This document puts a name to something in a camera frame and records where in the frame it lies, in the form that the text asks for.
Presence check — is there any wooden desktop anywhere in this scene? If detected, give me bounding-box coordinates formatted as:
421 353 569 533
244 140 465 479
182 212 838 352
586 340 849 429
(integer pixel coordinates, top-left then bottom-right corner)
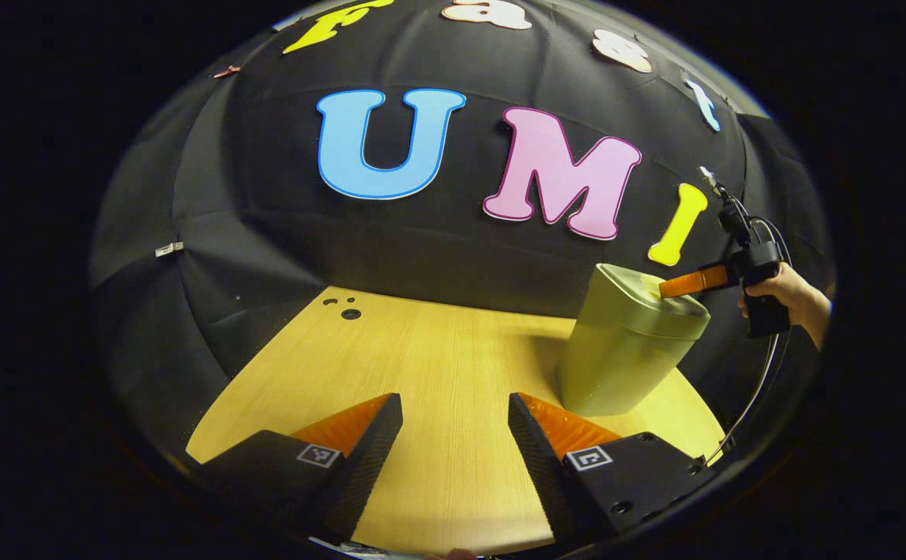
187 286 726 557

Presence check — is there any thin gripper cable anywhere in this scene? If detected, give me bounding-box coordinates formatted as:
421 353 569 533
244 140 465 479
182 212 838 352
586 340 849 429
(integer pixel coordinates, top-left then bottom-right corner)
703 216 794 465

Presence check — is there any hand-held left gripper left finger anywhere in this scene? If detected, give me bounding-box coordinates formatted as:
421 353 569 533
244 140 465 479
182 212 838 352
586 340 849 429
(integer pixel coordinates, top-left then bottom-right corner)
188 393 404 545

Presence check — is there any pale green desktop garbage bin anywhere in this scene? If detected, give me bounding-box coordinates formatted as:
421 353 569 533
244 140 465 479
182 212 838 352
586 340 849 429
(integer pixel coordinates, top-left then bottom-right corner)
558 263 712 417

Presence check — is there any black backdrop cloth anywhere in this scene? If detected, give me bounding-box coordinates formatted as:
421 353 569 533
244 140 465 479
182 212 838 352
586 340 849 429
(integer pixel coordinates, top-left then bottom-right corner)
89 0 836 460

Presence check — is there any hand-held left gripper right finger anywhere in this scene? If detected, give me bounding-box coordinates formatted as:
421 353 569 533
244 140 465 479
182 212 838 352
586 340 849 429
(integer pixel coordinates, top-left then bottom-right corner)
507 391 712 549

